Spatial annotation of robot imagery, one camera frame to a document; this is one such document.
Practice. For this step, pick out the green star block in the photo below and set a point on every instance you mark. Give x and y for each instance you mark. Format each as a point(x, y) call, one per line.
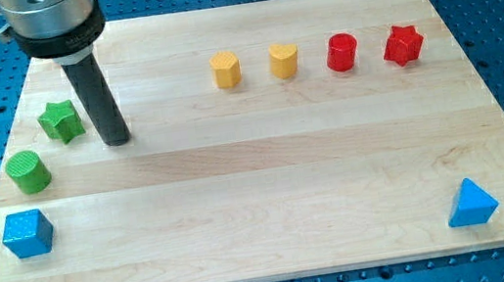
point(61, 121)

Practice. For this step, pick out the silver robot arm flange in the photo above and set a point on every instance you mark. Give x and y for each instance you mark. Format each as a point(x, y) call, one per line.
point(59, 30)

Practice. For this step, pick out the red star block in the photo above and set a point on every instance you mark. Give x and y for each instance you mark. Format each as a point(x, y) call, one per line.
point(403, 45)

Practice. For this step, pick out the light wooden board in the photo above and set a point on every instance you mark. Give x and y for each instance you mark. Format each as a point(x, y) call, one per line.
point(273, 179)

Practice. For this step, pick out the yellow hexagon block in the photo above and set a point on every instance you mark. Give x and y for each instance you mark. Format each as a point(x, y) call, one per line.
point(225, 69)

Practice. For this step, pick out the yellow heart block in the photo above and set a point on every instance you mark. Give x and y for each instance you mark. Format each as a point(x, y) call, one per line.
point(283, 60)

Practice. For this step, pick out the red cylinder block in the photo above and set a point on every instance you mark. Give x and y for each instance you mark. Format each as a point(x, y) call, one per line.
point(341, 52)

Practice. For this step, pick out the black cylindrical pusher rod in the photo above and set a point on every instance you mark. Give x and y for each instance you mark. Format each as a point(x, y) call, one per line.
point(95, 95)

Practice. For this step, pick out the green cylinder block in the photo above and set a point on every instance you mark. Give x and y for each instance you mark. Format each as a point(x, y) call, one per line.
point(28, 172)

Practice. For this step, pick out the blue triangular prism block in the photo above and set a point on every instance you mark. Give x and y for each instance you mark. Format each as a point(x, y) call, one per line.
point(471, 205)

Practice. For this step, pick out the blue cube block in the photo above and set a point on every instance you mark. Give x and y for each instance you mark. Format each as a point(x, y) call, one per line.
point(28, 234)

